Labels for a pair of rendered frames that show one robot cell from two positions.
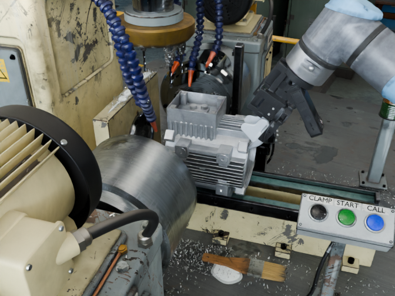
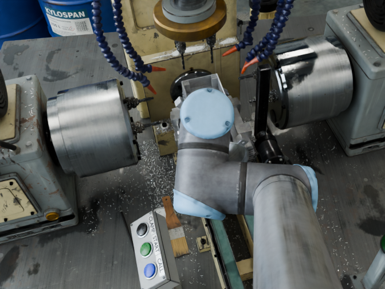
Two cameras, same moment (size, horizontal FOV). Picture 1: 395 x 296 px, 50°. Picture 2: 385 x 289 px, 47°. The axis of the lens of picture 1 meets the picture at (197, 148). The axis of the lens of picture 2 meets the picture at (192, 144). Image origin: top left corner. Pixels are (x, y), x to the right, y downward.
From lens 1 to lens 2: 96 cm
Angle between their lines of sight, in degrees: 50
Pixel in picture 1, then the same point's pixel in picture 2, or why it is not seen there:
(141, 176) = (79, 117)
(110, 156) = (86, 92)
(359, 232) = (141, 264)
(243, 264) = (172, 224)
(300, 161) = (346, 209)
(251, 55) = (365, 77)
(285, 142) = (370, 183)
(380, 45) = (180, 157)
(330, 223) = (139, 242)
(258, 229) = not seen: hidden behind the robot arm
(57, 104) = (130, 34)
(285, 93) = not seen: hidden behind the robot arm
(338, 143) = not seen: outside the picture
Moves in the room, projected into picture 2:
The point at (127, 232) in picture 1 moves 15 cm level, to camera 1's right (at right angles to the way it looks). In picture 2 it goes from (21, 140) to (40, 182)
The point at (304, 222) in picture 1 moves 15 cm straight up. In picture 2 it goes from (133, 226) to (120, 191)
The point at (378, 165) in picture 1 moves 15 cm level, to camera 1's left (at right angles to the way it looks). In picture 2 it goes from (370, 277) to (328, 231)
